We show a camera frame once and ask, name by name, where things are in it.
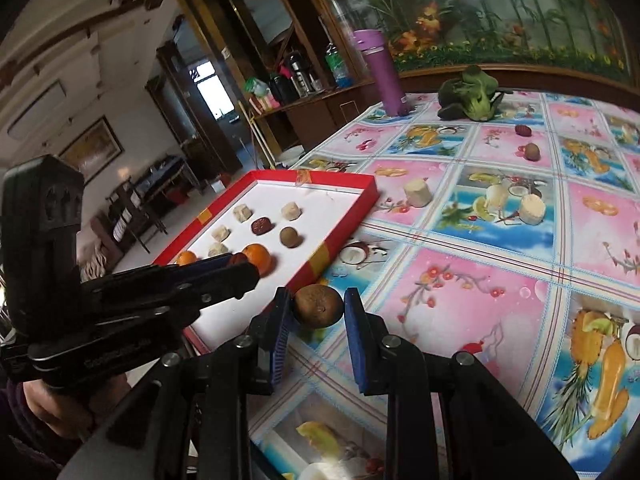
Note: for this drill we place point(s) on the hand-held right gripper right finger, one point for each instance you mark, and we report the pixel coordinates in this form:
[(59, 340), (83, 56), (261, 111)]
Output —
[(357, 350)]

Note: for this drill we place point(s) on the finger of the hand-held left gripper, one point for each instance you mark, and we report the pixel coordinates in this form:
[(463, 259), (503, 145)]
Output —
[(200, 262), (225, 280)]

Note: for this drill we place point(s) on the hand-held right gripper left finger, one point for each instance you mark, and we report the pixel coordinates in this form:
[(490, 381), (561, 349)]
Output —
[(281, 350)]

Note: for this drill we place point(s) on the orange mandarin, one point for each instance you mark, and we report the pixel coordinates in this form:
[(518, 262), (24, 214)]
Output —
[(186, 258), (260, 255)]

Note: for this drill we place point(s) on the dark red date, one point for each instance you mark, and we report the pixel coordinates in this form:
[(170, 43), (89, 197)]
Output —
[(261, 225), (522, 131), (238, 258)]

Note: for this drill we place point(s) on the brown longan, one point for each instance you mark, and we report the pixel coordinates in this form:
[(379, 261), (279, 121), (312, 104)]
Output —
[(531, 151), (288, 236), (317, 306)]

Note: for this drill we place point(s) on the red cardboard tray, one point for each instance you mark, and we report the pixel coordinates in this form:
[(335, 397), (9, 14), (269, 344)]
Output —
[(325, 200)]

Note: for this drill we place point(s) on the person's left forearm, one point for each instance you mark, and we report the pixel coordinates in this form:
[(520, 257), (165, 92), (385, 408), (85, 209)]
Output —
[(20, 425)]

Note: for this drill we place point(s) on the person's left hand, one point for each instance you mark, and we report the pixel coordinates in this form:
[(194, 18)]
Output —
[(75, 410)]

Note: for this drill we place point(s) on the wooden chair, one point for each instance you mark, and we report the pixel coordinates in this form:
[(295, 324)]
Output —
[(127, 210)]

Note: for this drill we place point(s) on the cluttered side table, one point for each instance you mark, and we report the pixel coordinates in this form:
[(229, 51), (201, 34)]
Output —
[(162, 175)]

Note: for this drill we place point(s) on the framed painting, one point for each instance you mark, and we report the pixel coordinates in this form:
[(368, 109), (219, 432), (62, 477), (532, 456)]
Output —
[(92, 149)]

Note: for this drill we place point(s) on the broom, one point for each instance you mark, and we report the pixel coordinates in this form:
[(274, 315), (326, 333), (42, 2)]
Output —
[(257, 135)]

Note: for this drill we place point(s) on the white bucket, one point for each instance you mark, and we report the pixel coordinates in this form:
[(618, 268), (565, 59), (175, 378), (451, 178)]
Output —
[(292, 155)]

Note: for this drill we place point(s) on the green bag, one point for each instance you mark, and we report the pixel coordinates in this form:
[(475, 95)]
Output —
[(257, 87)]

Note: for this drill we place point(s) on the dark flask red lid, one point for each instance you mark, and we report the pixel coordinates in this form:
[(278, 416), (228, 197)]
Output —
[(282, 86)]

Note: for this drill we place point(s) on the black thermos flask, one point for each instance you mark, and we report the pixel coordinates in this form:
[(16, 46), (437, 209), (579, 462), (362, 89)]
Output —
[(298, 72)]

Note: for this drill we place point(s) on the green label plastic bottle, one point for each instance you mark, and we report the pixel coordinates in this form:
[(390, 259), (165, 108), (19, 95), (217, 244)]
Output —
[(336, 64)]

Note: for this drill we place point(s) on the purple water bottle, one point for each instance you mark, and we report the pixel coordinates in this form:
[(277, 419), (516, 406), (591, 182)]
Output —
[(382, 72)]

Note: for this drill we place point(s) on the green leafy vegetable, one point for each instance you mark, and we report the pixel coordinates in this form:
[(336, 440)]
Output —
[(470, 92)]

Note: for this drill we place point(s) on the floral glass screen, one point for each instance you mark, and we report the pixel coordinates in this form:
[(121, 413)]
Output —
[(500, 10)]

